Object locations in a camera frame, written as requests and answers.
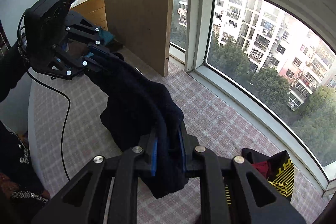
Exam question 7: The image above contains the navy blue sweatshirt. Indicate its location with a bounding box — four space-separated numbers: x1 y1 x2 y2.
88 55 188 198

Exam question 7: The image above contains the person's dark sleeve forearm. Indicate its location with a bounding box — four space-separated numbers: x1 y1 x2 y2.
0 40 30 102

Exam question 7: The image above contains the pine plank panel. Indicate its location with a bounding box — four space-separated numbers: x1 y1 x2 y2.
71 0 108 31

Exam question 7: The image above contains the teal folded garment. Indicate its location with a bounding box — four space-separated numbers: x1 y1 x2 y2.
99 28 115 46

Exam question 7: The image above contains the light wooden board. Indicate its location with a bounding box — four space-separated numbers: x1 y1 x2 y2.
104 0 173 77

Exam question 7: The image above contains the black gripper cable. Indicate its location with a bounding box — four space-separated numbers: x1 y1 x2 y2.
26 70 72 181

